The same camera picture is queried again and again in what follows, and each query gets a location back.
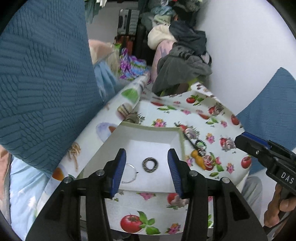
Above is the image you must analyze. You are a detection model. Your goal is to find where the blue pillow right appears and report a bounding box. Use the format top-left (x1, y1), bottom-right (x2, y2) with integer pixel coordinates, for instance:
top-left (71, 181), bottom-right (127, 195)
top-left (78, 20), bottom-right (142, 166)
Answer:
top-left (235, 67), bottom-right (296, 151)

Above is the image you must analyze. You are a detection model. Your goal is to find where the black patterned ring bangle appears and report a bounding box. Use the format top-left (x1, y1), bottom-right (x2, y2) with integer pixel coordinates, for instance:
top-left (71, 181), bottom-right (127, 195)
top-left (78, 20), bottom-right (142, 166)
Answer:
top-left (142, 157), bottom-right (159, 173)

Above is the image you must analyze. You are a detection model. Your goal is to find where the thin silver hoop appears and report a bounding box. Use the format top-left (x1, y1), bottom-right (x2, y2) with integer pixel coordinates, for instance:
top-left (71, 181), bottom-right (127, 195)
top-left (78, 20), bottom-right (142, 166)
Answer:
top-left (121, 163), bottom-right (138, 184)

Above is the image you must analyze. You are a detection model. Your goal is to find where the light blue cloth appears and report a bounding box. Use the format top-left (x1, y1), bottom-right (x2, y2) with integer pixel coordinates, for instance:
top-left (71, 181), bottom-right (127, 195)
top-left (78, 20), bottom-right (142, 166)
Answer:
top-left (93, 61), bottom-right (124, 104)

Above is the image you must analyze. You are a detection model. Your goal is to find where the blue pillow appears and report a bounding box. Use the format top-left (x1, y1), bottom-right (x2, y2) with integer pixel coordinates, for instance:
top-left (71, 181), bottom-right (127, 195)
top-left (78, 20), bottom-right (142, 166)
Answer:
top-left (235, 67), bottom-right (296, 151)
top-left (1, 1), bottom-right (103, 173)

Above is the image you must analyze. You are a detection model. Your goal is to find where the fruit-print tablecloth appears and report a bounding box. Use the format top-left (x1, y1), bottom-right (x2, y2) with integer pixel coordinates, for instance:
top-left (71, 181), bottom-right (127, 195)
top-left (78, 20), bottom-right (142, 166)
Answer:
top-left (37, 75), bottom-right (251, 235)

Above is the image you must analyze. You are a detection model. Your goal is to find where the white cardboard box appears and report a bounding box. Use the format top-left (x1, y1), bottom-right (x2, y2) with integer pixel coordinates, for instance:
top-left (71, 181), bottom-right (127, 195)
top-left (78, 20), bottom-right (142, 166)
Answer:
top-left (83, 121), bottom-right (185, 193)

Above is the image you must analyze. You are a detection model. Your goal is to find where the beige pink cushion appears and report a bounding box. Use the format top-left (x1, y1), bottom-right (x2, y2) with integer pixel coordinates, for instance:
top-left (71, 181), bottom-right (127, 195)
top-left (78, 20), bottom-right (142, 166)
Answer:
top-left (88, 39), bottom-right (120, 72)

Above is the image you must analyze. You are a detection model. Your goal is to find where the right hand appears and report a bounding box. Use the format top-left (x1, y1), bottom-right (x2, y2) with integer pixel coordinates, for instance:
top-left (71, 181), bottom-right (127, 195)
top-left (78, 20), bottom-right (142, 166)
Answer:
top-left (264, 184), bottom-right (295, 227)

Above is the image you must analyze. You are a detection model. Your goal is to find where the pile of dark clothes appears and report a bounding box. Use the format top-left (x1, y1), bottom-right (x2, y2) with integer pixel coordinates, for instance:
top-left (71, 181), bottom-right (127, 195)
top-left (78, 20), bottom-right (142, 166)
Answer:
top-left (147, 1), bottom-right (212, 95)

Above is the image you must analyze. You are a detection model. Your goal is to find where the blue pillow left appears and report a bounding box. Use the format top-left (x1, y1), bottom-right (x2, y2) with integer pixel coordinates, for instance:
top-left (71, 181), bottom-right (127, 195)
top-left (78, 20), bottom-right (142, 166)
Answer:
top-left (1, 1), bottom-right (103, 173)

